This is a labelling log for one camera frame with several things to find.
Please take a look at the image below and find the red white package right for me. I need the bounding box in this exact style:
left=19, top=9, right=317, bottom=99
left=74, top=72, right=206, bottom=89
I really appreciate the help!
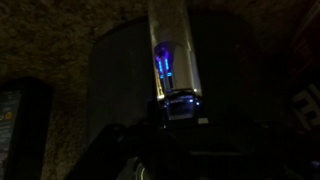
left=289, top=0, right=320, bottom=131

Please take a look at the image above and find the dark package left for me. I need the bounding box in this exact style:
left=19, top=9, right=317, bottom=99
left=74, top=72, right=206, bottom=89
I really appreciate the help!
left=0, top=77, right=53, bottom=180

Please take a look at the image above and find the black air fryer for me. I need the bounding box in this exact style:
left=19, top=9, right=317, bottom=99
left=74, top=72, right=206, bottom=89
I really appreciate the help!
left=87, top=0, right=268, bottom=143

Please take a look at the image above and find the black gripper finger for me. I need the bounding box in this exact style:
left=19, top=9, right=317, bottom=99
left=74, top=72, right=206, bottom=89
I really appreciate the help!
left=65, top=124, right=174, bottom=180

